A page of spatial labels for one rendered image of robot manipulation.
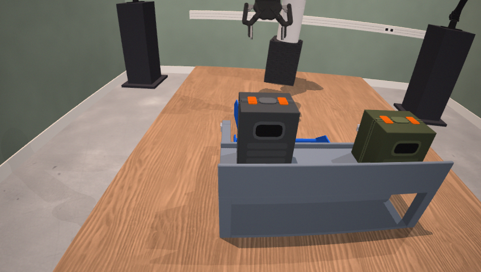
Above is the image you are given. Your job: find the olive green case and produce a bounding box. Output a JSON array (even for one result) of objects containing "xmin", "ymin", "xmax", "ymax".
[{"xmin": 351, "ymin": 109, "xmax": 437, "ymax": 163}]

